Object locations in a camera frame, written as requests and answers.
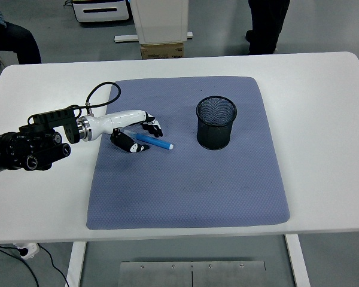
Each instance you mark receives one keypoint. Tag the blue marker pen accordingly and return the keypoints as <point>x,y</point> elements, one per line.
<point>155,143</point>

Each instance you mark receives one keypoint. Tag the person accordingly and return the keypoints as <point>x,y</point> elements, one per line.
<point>15,39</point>
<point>266,27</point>

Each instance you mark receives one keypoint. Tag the white power strip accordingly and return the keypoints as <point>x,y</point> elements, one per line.
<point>28,250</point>

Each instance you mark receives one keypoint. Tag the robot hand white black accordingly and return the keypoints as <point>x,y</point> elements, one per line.
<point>116,119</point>

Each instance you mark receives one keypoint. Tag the white base bar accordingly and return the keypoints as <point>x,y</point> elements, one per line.
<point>125,38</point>

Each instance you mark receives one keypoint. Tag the white cabinet panel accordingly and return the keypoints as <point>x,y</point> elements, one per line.
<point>161,21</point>

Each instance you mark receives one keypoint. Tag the brown cardboard box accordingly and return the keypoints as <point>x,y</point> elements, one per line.
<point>161,51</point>

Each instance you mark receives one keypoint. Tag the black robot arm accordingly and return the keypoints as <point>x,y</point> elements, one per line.
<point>12,149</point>

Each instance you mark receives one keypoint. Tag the black mesh pen holder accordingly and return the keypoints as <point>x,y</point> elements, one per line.
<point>215,137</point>

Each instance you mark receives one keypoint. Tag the white table leg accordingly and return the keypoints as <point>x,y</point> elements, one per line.
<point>297,263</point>
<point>76,266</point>

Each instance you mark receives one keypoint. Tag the white appliance with black slot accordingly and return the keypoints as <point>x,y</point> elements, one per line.
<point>101,16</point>

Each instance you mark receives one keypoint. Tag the blue-grey quilted mat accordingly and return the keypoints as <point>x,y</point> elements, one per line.
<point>182,185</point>

